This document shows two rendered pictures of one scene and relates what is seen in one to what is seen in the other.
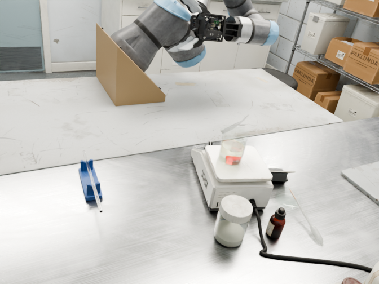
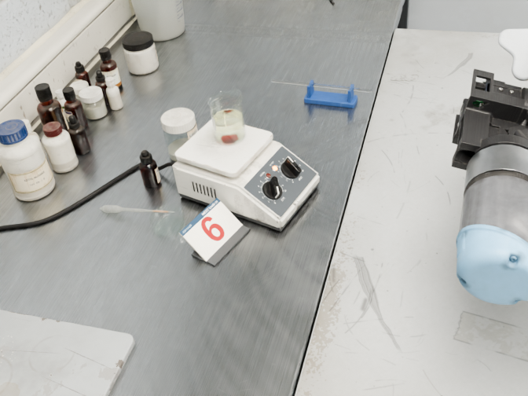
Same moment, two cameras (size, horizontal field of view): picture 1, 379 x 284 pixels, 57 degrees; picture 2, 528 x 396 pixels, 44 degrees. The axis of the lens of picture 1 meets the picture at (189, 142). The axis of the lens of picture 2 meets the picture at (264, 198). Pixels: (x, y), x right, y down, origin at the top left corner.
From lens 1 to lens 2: 145 cm
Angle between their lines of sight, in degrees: 100
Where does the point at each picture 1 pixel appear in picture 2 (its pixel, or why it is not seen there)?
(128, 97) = not seen: hidden behind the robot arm
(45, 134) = (449, 93)
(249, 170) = (201, 143)
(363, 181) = (90, 344)
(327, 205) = (122, 261)
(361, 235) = (64, 253)
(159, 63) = not seen: outside the picture
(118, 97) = not seen: hidden behind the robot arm
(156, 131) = (406, 181)
